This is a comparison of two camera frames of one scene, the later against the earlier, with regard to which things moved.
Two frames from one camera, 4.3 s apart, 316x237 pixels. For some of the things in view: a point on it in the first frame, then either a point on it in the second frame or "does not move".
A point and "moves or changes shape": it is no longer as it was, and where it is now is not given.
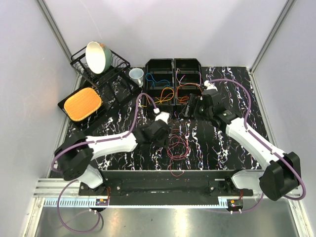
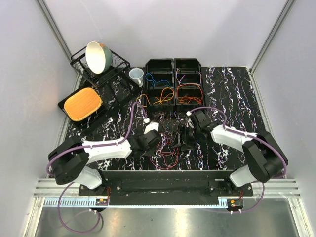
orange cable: [185, 98] does not move
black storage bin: [187, 80] does not move
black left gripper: [164, 142] → [148, 153]
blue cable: [154, 80] does not move
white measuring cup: [136, 75] does not move
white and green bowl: [98, 57] does not move
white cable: [190, 83] does not move
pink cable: [178, 149] moves or changes shape
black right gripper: [195, 101] → [184, 131]
